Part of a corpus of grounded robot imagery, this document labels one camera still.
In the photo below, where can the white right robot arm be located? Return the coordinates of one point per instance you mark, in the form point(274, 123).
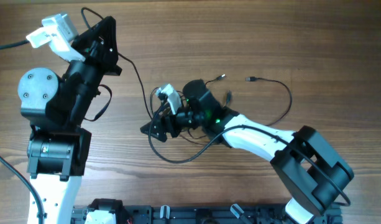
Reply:
point(309, 167)

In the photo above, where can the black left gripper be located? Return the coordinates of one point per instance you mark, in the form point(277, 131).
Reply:
point(102, 53)

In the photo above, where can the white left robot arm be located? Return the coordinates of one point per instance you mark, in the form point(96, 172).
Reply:
point(56, 106)

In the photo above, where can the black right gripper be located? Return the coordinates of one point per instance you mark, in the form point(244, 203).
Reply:
point(168, 125)

